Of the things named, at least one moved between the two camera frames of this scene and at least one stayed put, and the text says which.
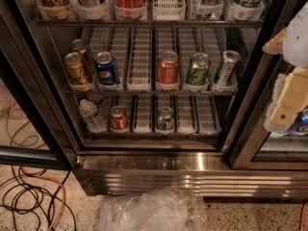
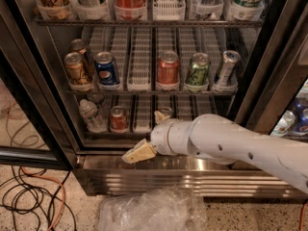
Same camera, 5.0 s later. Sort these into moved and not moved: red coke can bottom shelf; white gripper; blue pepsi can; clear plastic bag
Moved: white gripper
Not moved: clear plastic bag; blue pepsi can; red coke can bottom shelf
